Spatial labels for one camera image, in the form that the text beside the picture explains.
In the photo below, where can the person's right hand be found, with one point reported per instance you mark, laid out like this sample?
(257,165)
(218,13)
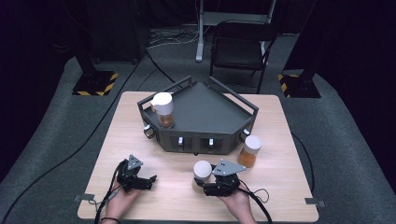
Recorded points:
(239,203)

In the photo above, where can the spice jar with spouted lid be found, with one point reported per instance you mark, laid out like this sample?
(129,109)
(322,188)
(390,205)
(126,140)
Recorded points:
(162,105)

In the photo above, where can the spice jar with tan powder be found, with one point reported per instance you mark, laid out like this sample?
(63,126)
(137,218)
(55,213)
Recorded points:
(202,169)

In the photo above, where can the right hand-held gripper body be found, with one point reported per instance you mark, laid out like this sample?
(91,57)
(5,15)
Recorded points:
(227,179)

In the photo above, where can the black stand with striped base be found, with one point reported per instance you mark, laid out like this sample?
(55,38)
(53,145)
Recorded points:
(299,85)
(93,82)

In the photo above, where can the dark grey corner spice rack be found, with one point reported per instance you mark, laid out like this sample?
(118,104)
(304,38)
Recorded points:
(205,115)

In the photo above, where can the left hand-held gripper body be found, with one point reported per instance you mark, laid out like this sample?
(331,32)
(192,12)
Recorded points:
(129,175)

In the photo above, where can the spice jar with orange powder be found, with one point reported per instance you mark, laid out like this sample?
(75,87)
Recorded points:
(249,154)

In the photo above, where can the person's left hand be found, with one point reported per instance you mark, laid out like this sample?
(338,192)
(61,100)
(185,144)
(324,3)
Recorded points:
(120,202)

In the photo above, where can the black wristband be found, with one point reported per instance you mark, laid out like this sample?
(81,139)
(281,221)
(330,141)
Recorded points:
(109,219)

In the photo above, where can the black folding chair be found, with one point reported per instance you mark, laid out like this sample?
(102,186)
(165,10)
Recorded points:
(238,51)

